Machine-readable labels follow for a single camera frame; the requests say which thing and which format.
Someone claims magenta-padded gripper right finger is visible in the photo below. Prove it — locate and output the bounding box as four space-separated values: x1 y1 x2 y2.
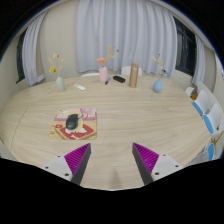
131 142 184 186

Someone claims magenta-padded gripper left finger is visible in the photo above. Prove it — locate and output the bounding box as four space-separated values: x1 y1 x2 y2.
41 142 92 186

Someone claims black computer mouse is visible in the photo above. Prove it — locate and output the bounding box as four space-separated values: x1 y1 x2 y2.
65 113 80 131

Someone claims cartoon print mouse pad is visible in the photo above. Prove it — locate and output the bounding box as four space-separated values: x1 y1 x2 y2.
49 107 98 141

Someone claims white remote control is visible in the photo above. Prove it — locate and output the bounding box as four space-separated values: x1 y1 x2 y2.
73 83 87 92

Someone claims blue vase with dried flowers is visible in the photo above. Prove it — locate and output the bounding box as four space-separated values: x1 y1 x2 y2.
151 53 169 94

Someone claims green vase with yellow flowers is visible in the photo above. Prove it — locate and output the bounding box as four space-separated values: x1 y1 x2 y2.
48 52 66 93

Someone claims tall gold bottle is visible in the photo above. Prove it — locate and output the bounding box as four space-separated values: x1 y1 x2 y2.
128 62 140 89

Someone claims black oblong case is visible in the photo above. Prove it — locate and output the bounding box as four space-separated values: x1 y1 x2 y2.
112 75 126 84

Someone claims white chair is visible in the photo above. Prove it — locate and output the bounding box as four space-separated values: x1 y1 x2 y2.
120 65 144 77
80 72 100 78

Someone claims pink vase with orange flowers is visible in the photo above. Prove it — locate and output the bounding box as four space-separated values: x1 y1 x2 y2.
96 44 120 83

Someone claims narrow white curtain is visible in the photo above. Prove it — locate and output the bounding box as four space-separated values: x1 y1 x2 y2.
22 11 51 87
192 34 207 86

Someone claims dark window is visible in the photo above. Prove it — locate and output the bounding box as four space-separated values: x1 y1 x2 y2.
15 29 29 84
173 18 198 77

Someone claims wide white curtain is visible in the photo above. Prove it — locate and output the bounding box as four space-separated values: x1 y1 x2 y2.
75 0 178 78

